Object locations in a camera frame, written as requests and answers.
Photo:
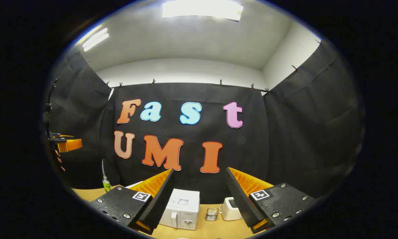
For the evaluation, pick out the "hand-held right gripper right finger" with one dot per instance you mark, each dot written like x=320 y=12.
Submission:
x=238 y=199

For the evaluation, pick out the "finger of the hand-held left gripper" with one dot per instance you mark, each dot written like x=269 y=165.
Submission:
x=71 y=145

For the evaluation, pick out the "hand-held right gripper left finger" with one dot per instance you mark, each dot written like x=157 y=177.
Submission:
x=162 y=199

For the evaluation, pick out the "white microwave oven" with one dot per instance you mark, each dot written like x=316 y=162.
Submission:
x=182 y=212

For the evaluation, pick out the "white toaster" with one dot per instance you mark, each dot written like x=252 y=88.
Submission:
x=230 y=212

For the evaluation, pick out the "white flat object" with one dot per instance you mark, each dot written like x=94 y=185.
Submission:
x=134 y=185

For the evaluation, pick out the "green spray bottle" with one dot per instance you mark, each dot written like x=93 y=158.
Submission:
x=106 y=185

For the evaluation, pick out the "narrow ceiling light panel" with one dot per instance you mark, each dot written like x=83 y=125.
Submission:
x=95 y=39

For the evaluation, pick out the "large ceiling light panel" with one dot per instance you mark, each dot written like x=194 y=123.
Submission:
x=202 y=9

